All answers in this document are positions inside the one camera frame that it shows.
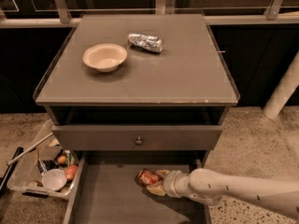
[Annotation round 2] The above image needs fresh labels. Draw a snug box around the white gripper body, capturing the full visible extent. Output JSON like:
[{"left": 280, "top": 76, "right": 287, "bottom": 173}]
[{"left": 163, "top": 171, "right": 189, "bottom": 198}]

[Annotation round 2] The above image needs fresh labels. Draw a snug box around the red coke can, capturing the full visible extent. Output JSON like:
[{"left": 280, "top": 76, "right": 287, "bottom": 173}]
[{"left": 137, "top": 168, "right": 161, "bottom": 186}]

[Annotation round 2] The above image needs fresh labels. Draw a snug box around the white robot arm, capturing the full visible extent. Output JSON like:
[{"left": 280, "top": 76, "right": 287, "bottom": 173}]
[{"left": 148, "top": 85, "right": 299, "bottom": 223}]

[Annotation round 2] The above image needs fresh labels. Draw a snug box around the round metal drawer knob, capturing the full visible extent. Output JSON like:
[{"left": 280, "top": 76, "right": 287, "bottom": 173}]
[{"left": 135, "top": 136, "right": 143, "bottom": 146}]

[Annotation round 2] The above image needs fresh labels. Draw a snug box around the grey open middle drawer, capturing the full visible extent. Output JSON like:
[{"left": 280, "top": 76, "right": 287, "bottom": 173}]
[{"left": 63, "top": 151, "right": 211, "bottom": 224}]

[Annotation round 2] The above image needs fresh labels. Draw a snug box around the grey drawer cabinet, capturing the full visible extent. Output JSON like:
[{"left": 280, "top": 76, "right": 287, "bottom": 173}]
[{"left": 33, "top": 13, "right": 241, "bottom": 170}]

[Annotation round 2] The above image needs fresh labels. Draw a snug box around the grey top drawer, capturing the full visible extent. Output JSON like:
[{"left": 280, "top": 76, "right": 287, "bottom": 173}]
[{"left": 52, "top": 125, "right": 222, "bottom": 151}]

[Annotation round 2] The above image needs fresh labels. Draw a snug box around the red apple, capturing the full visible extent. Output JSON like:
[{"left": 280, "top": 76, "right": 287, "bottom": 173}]
[{"left": 64, "top": 165, "right": 78, "bottom": 180}]

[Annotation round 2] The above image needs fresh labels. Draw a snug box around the orange fruit in bin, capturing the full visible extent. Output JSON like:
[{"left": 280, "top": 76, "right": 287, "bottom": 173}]
[{"left": 57, "top": 155, "right": 67, "bottom": 165}]

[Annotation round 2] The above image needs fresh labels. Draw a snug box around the white plastic bowl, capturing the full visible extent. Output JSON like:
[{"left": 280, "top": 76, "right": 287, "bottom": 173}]
[{"left": 42, "top": 169, "right": 67, "bottom": 191}]

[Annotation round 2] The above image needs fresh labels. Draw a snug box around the clear plastic storage bin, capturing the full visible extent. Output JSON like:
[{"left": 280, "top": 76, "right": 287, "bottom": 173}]
[{"left": 7, "top": 120, "right": 79, "bottom": 200}]

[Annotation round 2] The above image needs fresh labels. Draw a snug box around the dark snack bag in bin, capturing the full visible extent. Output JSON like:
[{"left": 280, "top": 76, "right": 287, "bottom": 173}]
[{"left": 37, "top": 160, "right": 58, "bottom": 175}]

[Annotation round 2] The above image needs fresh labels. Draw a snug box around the crumpled silver foil bag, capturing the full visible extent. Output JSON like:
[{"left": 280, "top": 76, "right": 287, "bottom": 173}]
[{"left": 128, "top": 34, "right": 163, "bottom": 53}]

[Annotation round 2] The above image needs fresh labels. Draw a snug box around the beige paper bowl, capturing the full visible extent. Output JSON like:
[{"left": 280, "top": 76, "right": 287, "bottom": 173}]
[{"left": 82, "top": 44, "right": 127, "bottom": 73}]

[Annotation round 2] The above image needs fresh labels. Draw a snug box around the metal railing frame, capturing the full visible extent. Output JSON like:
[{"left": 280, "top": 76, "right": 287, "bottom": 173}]
[{"left": 0, "top": 0, "right": 299, "bottom": 27}]

